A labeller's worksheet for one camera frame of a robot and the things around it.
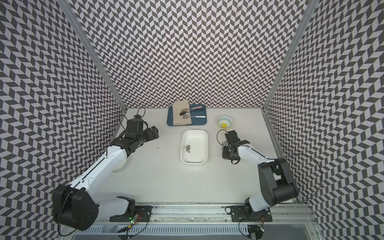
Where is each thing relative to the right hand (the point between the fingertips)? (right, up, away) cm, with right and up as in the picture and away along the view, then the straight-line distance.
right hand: (228, 157), depth 91 cm
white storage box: (-21, +5, +8) cm, 23 cm away
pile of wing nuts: (-25, +5, +5) cm, 26 cm away
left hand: (-45, +16, -7) cm, 49 cm away
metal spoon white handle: (-26, +26, +22) cm, 43 cm away
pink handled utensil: (-19, +33, +18) cm, 42 cm away
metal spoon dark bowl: (-31, +29, +25) cm, 49 cm away
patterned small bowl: (+1, +22, +18) cm, 28 cm away
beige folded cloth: (-34, +24, +22) cm, 47 cm away
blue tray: (-19, +30, +24) cm, 43 cm away
